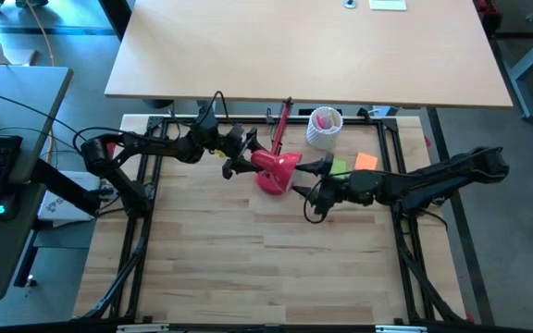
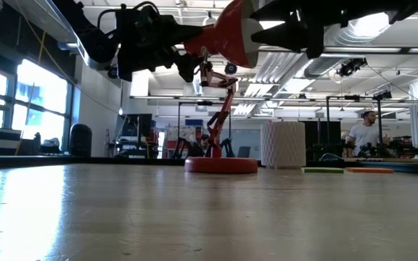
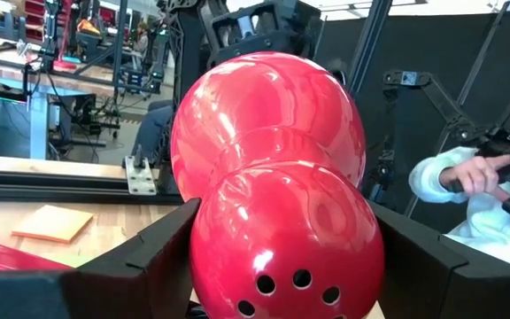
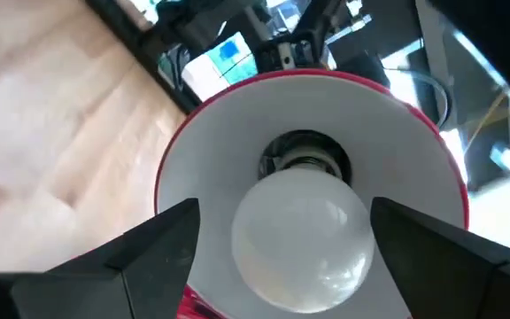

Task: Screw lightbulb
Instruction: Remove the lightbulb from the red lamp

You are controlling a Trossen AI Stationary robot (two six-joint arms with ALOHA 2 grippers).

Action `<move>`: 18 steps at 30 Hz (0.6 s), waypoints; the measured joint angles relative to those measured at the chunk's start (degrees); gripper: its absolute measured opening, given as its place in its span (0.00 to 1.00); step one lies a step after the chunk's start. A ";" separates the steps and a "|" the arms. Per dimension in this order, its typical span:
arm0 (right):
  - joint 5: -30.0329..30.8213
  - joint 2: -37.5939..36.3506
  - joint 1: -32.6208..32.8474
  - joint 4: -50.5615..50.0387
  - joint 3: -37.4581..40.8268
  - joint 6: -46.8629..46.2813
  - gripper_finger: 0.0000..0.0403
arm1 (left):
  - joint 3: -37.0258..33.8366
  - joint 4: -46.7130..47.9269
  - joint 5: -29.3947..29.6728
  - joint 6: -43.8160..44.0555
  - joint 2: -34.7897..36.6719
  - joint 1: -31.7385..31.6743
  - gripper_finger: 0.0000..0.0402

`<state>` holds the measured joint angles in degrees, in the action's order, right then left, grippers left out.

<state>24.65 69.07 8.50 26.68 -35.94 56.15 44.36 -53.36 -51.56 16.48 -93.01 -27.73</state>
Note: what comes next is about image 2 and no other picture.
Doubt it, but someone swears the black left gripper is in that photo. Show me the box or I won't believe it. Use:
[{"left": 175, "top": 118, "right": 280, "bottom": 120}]
[{"left": 116, "top": 3, "right": 205, "bottom": 84}]

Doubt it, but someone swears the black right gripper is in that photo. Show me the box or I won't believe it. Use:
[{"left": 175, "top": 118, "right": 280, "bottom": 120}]
[{"left": 248, "top": 0, "right": 348, "bottom": 59}]

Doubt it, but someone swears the red desk lamp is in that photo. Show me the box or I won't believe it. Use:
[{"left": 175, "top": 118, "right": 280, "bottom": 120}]
[{"left": 182, "top": 0, "right": 265, "bottom": 175}]

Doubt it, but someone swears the black monitor screen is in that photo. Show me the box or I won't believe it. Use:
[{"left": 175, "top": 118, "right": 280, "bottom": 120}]
[{"left": 121, "top": 113, "right": 154, "bottom": 138}]

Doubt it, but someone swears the person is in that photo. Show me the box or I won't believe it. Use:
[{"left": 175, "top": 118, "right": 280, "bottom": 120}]
[
  {"left": 192, "top": 133, "right": 213, "bottom": 159},
  {"left": 346, "top": 110, "right": 391, "bottom": 159}
]

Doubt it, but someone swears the white textured pen cup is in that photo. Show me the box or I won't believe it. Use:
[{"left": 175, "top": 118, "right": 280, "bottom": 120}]
[{"left": 260, "top": 120, "right": 307, "bottom": 170}]

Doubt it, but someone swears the black rounded bin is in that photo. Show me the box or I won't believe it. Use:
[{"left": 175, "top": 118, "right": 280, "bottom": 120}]
[{"left": 69, "top": 123, "right": 93, "bottom": 157}]

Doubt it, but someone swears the green sticky note pad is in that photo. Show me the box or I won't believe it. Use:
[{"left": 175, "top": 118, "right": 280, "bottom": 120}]
[{"left": 300, "top": 166, "right": 345, "bottom": 174}]

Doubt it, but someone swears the orange sticky note pad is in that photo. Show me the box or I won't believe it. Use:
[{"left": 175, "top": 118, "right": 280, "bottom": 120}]
[{"left": 346, "top": 167, "right": 395, "bottom": 174}]

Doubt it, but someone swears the black background rig frame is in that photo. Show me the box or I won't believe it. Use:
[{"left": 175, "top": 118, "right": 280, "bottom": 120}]
[
  {"left": 326, "top": 94, "right": 384, "bottom": 157},
  {"left": 178, "top": 101, "right": 231, "bottom": 160}
]

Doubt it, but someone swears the silver ventilation duct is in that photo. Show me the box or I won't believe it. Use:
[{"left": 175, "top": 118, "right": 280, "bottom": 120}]
[{"left": 303, "top": 54, "right": 340, "bottom": 79}]

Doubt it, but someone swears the black camera on rig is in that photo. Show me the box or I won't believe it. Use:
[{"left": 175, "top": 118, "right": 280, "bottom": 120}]
[{"left": 337, "top": 57, "right": 369, "bottom": 78}]

